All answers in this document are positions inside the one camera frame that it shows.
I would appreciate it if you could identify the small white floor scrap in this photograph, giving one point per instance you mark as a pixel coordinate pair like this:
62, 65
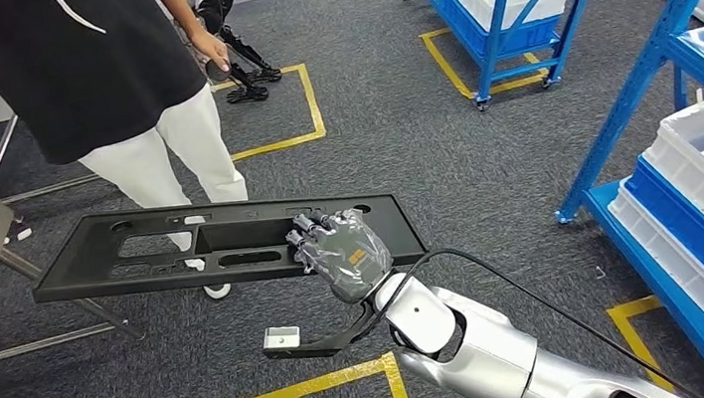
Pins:
24, 233

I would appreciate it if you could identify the black humanoid robot legs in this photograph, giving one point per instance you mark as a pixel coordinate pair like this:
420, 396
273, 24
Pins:
242, 51

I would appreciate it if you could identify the person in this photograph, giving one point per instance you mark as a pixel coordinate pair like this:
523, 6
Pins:
65, 71

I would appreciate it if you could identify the person's forearm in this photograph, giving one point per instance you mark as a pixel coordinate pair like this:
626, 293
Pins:
177, 5

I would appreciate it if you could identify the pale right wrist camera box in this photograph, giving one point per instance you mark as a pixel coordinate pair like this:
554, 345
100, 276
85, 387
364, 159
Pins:
282, 338

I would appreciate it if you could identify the person's hand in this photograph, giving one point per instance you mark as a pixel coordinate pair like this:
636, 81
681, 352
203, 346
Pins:
212, 47

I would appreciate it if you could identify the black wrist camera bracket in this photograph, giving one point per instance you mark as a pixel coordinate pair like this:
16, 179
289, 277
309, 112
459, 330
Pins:
329, 346

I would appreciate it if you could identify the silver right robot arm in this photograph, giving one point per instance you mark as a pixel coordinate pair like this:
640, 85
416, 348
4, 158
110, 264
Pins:
496, 360

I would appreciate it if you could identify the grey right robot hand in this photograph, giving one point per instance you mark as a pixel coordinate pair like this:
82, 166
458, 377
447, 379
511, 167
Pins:
349, 257

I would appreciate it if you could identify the black plastic panel part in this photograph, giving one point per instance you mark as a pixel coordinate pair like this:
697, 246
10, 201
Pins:
70, 283

